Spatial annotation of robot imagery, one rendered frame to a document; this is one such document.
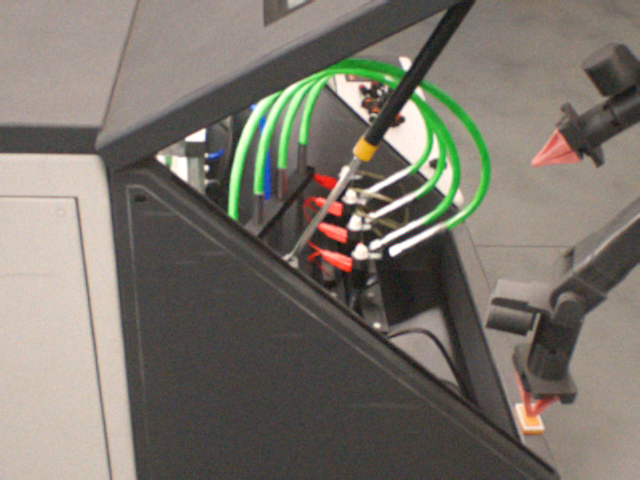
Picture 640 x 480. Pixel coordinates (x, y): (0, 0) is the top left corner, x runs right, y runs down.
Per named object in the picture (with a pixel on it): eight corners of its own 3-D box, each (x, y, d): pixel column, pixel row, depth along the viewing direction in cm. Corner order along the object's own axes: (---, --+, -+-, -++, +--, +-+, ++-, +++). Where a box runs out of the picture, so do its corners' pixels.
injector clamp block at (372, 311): (379, 397, 147) (388, 329, 138) (321, 397, 146) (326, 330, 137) (357, 275, 175) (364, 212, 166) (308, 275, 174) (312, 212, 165)
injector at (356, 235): (366, 328, 153) (377, 230, 141) (338, 328, 153) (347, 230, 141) (364, 317, 156) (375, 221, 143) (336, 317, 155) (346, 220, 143)
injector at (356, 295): (371, 359, 147) (384, 259, 135) (342, 359, 146) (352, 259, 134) (369, 347, 149) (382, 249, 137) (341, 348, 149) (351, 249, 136)
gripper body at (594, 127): (557, 106, 139) (597, 80, 135) (591, 151, 142) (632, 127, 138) (558, 124, 134) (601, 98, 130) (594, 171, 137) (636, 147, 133)
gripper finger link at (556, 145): (524, 144, 144) (573, 114, 139) (548, 174, 146) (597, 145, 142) (524, 164, 138) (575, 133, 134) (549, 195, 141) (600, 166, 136)
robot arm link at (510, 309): (588, 302, 107) (591, 258, 113) (497, 281, 109) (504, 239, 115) (565, 365, 115) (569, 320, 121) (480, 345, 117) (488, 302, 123)
